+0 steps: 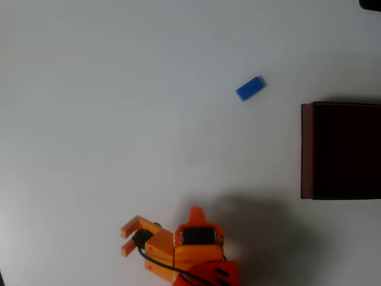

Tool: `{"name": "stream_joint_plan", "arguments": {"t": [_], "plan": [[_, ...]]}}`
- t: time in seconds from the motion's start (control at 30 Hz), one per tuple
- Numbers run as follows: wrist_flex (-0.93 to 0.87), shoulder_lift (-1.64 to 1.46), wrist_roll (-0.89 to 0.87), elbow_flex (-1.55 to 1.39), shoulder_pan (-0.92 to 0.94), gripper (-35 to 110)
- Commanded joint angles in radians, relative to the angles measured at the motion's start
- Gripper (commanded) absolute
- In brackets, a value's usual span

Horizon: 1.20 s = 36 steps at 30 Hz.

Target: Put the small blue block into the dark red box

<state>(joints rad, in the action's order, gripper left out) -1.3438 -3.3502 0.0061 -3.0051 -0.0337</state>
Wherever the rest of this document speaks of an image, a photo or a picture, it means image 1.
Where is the black object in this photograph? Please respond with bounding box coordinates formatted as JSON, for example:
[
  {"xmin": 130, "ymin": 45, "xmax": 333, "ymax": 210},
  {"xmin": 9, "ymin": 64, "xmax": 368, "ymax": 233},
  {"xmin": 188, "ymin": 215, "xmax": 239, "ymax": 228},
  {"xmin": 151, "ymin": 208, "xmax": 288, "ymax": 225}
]
[{"xmin": 358, "ymin": 0, "xmax": 381, "ymax": 13}]

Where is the dark brown box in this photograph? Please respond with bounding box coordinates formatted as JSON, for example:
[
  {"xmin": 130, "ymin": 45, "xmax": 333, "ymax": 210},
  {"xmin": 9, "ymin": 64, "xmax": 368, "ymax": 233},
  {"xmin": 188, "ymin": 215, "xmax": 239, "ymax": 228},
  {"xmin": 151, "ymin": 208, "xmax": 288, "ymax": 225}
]
[{"xmin": 300, "ymin": 101, "xmax": 381, "ymax": 200}]

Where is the black cable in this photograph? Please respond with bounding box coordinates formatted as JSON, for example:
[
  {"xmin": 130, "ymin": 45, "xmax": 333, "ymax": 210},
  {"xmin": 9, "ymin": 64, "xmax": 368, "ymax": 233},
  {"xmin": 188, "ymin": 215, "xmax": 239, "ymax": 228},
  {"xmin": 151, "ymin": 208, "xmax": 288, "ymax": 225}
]
[{"xmin": 131, "ymin": 235, "xmax": 230, "ymax": 286}]

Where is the blue rectangular block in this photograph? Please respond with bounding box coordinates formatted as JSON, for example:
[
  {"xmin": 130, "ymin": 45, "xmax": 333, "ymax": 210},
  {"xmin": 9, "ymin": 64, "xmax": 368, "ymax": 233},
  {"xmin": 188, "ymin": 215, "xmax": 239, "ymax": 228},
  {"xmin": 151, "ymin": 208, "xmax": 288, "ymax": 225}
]
[{"xmin": 235, "ymin": 76, "xmax": 268, "ymax": 102}]

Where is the black camera module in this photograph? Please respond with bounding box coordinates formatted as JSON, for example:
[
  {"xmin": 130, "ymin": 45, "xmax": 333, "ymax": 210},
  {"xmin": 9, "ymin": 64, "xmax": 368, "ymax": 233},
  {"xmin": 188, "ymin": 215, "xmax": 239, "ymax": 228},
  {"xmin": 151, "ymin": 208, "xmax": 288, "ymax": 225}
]
[{"xmin": 131, "ymin": 228, "xmax": 155, "ymax": 248}]

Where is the orange camera mount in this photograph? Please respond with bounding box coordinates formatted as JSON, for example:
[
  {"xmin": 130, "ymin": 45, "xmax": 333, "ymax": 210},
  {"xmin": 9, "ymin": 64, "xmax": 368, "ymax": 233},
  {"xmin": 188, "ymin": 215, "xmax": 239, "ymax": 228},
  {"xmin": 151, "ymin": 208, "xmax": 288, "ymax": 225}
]
[{"xmin": 120, "ymin": 214, "xmax": 176, "ymax": 283}]

